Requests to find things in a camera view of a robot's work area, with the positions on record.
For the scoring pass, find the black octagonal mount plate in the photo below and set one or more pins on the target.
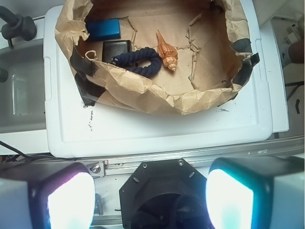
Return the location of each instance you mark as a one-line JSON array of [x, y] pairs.
[[167, 194]]

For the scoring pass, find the clear plastic container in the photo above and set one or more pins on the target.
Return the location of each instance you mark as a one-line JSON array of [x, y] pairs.
[[22, 91]]

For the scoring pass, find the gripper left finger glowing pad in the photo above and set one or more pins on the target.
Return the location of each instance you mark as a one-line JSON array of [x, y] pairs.
[[46, 195]]

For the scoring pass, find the orange striped spiral shell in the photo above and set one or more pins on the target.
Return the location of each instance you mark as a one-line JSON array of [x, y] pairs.
[[167, 53]]

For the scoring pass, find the blue rectangular block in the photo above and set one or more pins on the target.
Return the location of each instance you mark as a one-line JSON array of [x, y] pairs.
[[103, 30]]

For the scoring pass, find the crumpled brown paper liner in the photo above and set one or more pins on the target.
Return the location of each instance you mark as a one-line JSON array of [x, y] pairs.
[[152, 55]]

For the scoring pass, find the black knob on stand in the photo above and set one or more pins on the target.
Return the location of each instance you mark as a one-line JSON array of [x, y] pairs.
[[17, 26]]

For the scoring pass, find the black leather wallet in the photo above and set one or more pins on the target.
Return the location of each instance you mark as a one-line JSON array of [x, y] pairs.
[[113, 48]]

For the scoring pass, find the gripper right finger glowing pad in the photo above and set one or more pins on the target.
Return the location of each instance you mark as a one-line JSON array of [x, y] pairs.
[[265, 192]]

